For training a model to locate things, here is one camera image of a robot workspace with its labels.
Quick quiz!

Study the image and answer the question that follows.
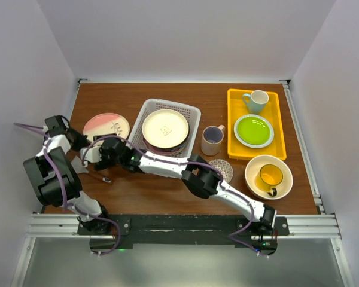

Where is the pink cream branch plate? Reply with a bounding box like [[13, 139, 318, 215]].
[[83, 113, 130, 141]]

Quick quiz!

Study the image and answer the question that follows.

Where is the red rimmed cream plate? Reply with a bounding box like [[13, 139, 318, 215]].
[[143, 133, 188, 155]]

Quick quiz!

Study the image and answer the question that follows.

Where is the pink dotted scalloped plate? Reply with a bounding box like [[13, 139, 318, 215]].
[[144, 143, 181, 156]]

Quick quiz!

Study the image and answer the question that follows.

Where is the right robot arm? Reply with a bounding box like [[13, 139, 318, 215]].
[[80, 135, 276, 235]]

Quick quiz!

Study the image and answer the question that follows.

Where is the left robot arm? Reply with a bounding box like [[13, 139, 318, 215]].
[[23, 115, 112, 234]]

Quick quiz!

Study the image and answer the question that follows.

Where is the white plastic basket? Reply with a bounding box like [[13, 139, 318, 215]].
[[129, 99, 201, 157]]

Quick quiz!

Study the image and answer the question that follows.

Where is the pink purple mug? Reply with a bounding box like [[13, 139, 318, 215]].
[[201, 125, 225, 156]]

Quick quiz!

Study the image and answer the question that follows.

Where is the purple patterned small bowl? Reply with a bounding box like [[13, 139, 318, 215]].
[[209, 159, 233, 183]]

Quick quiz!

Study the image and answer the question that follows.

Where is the yellow plastic tray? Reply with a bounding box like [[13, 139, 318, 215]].
[[227, 88, 287, 160]]

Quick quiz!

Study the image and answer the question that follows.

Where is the lime green plate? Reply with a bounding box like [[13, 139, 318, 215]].
[[233, 114, 275, 149]]

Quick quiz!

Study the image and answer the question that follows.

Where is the cream ceramic bowl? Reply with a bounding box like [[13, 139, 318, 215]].
[[245, 155, 293, 200]]

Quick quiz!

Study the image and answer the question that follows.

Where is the light blue mug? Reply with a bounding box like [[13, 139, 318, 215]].
[[242, 90, 269, 114]]

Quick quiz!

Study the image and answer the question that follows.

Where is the yellow glass cup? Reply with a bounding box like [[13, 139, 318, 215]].
[[255, 164, 284, 197]]

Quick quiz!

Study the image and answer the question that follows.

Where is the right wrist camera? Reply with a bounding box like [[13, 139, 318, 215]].
[[80, 145, 101, 165]]

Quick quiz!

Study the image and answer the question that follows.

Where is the spatula with wooden handle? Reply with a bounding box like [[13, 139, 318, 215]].
[[71, 156, 112, 184]]

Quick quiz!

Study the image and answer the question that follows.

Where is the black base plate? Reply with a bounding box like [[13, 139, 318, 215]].
[[77, 213, 290, 252]]

